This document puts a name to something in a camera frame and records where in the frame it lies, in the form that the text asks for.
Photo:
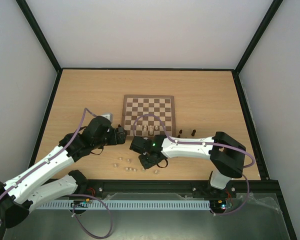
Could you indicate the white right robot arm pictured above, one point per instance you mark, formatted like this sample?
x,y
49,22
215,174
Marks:
x,y
226,154

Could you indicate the white slotted cable duct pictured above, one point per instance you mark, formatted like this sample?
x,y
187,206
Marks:
x,y
201,205

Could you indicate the black frame post right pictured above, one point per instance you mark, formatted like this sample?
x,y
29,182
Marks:
x,y
266,20

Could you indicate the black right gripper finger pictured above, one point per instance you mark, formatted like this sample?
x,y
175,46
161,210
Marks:
x,y
145,162
156,159

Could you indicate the black frame post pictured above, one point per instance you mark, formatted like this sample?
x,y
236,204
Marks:
x,y
28,14
266,20

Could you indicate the wooden chess board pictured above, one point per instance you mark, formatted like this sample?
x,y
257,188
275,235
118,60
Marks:
x,y
148,110

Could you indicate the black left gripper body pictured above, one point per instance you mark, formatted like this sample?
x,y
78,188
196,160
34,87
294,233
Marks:
x,y
112,141

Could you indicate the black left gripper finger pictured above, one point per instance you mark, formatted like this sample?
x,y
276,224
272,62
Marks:
x,y
121,138
121,131

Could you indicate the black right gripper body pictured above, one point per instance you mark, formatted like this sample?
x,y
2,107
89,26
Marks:
x,y
147,160

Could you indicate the white chess queen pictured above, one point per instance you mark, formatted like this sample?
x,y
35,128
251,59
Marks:
x,y
151,131

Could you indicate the black frame post left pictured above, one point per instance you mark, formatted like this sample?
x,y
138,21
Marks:
x,y
28,14

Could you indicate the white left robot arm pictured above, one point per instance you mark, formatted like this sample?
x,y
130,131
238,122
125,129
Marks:
x,y
22,194

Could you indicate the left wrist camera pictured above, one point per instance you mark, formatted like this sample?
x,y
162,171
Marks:
x,y
108,116

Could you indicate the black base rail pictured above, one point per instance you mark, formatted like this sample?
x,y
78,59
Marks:
x,y
183,187

